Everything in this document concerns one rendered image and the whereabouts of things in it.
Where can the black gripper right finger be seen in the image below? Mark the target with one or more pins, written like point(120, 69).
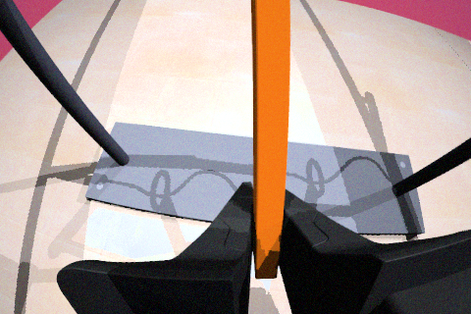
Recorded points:
point(329, 269)

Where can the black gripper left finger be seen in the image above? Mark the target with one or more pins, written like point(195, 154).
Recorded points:
point(211, 276)

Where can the orange bar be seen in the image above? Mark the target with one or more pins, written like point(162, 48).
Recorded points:
point(270, 62)

